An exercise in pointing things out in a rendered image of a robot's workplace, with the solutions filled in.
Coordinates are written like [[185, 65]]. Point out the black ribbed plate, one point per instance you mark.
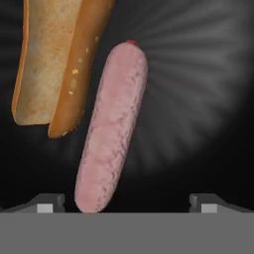
[[191, 109]]

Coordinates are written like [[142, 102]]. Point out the brown hot dog bun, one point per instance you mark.
[[53, 63]]

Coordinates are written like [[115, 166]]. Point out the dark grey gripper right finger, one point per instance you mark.
[[208, 202]]

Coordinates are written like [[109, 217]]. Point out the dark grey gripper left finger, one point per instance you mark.
[[46, 202]]

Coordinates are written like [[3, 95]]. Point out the pink sausage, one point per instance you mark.
[[112, 129]]

